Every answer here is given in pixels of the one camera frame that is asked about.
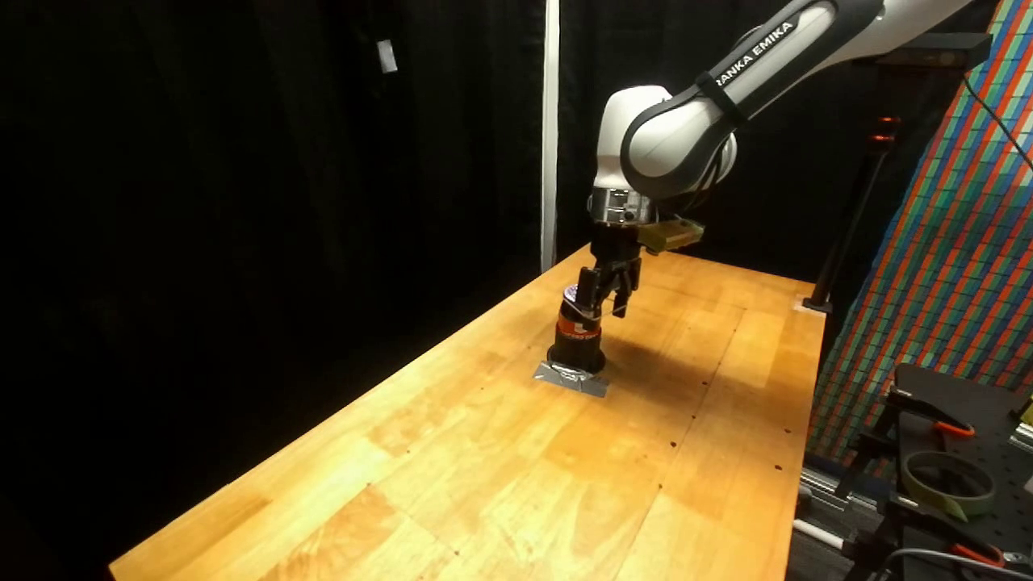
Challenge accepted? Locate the white vertical pole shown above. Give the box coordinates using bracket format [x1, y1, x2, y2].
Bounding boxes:
[539, 0, 561, 271]

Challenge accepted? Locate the orange handled clamp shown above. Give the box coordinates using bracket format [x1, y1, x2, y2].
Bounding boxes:
[934, 418, 978, 438]

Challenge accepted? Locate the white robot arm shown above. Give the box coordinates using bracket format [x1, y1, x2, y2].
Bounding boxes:
[565, 0, 973, 318]

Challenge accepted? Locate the grey tape patch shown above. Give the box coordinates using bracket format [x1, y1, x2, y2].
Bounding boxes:
[536, 362, 607, 398]

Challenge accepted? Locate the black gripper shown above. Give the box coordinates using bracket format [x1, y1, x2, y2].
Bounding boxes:
[575, 226, 638, 317]

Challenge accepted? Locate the black perforated side table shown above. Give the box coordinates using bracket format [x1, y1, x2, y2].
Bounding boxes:
[871, 366, 1033, 550]

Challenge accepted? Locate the roll of masking tape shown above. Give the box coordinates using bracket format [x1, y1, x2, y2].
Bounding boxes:
[900, 448, 998, 522]

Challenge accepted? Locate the colourful striped panel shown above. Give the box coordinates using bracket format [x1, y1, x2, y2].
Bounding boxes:
[808, 0, 1033, 460]

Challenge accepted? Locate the brown paper cup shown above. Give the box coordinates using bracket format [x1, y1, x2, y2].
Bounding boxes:
[548, 285, 604, 370]

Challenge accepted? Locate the black tripod stand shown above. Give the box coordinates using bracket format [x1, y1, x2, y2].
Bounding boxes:
[803, 112, 904, 312]

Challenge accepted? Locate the small white tag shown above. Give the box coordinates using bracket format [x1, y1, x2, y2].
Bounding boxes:
[379, 40, 397, 74]

